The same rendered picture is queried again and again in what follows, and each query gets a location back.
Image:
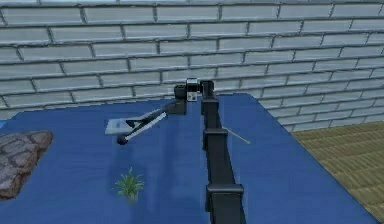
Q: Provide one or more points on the white flat rectangular object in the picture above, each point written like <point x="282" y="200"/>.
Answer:
<point x="115" y="126"/>

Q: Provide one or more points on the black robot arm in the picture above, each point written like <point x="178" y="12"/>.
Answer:
<point x="220" y="166"/>

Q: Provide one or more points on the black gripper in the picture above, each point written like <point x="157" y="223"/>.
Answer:
<point x="180" y="107"/>

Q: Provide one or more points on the small green potted plant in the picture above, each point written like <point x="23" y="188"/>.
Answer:
<point x="129" y="185"/>

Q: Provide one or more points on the thin pale stick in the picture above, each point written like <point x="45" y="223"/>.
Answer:
<point x="237" y="136"/>

